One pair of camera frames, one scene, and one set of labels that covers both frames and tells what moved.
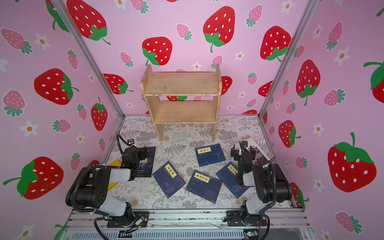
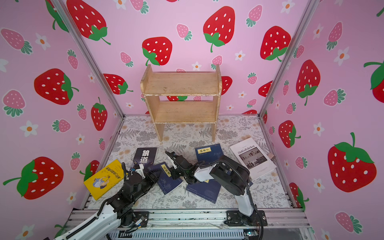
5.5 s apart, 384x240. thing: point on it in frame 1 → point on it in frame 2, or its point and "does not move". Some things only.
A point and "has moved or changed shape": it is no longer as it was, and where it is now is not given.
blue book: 168,179 has moved or changed shape
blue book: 209,154 does not move
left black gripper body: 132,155 → 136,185
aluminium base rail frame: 187,224 does not move
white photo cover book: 261,155 does not move
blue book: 204,186 does not move
